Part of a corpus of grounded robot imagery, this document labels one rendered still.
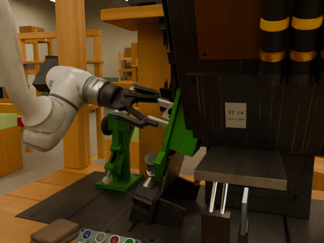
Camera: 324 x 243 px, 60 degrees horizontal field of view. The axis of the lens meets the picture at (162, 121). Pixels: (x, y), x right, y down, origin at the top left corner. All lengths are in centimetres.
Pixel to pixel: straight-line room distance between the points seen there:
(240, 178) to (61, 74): 64
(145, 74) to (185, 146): 48
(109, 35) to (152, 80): 1100
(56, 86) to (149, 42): 41
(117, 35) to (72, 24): 1064
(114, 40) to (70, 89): 1111
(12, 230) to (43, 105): 34
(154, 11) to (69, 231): 72
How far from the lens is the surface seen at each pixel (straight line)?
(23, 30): 636
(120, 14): 106
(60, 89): 91
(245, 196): 67
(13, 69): 79
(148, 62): 113
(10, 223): 93
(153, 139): 115
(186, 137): 72
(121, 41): 1184
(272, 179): 52
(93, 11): 1257
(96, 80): 89
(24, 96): 82
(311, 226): 91
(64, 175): 131
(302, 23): 51
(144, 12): 102
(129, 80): 1097
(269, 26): 51
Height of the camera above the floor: 130
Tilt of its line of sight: 9 degrees down
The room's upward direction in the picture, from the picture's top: straight up
